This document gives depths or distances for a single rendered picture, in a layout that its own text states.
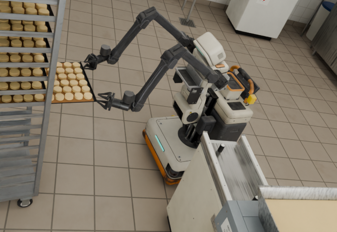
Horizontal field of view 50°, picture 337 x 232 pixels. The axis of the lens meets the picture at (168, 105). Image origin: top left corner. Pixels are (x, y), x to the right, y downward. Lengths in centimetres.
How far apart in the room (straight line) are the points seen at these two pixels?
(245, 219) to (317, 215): 32
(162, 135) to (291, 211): 172
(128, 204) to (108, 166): 39
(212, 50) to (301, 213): 127
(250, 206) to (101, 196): 153
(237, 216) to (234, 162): 79
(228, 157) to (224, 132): 58
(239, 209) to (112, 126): 207
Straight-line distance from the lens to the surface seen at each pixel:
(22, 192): 277
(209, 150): 232
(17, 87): 212
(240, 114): 292
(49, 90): 208
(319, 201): 188
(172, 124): 334
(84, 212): 289
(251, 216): 172
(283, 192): 174
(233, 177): 233
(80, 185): 302
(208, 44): 258
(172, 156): 306
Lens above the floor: 240
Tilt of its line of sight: 37 degrees down
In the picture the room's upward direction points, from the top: 22 degrees clockwise
